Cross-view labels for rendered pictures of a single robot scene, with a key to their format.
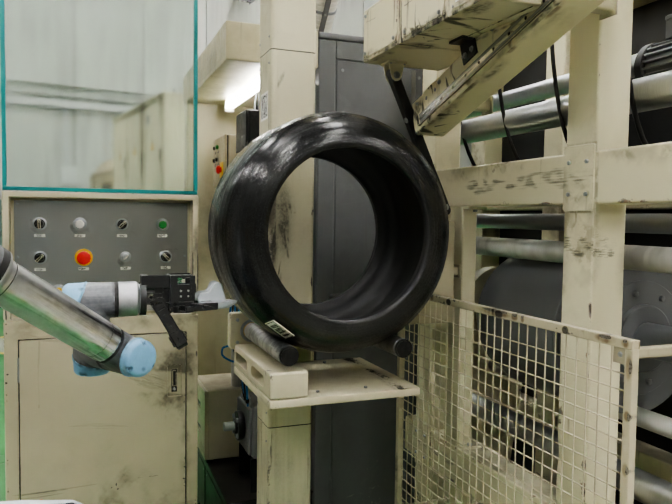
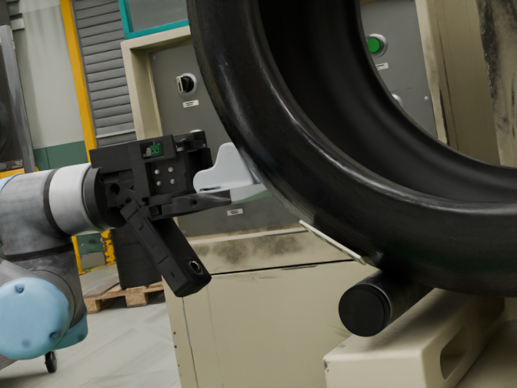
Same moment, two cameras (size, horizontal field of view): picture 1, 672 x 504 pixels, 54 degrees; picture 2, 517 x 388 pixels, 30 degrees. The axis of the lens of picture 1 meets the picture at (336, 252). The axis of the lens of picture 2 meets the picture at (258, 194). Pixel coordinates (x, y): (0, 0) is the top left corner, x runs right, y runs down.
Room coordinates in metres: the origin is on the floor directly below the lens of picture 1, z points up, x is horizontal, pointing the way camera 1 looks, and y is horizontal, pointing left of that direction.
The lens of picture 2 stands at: (0.82, -0.44, 1.05)
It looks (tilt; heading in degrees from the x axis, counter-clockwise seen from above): 3 degrees down; 47
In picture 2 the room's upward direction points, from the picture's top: 10 degrees counter-clockwise
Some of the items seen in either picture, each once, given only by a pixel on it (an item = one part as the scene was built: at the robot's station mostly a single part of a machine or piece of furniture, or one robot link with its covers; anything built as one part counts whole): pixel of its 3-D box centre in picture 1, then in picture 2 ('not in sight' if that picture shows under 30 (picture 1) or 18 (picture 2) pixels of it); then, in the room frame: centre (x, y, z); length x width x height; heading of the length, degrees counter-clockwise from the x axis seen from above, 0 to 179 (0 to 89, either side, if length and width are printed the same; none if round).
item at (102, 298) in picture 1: (90, 301); (31, 210); (1.37, 0.51, 1.02); 0.11 x 0.08 x 0.09; 111
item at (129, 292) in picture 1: (129, 298); (90, 198); (1.40, 0.44, 1.02); 0.08 x 0.05 x 0.08; 21
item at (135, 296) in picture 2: not in sight; (147, 246); (5.41, 5.83, 0.38); 1.20 x 0.80 x 0.76; 39
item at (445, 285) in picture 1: (415, 269); not in sight; (1.98, -0.24, 1.05); 0.20 x 0.15 x 0.30; 21
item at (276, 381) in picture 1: (267, 368); (429, 334); (1.59, 0.16, 0.84); 0.36 x 0.09 x 0.06; 21
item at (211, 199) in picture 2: (197, 306); (195, 201); (1.43, 0.30, 1.01); 0.09 x 0.05 x 0.02; 111
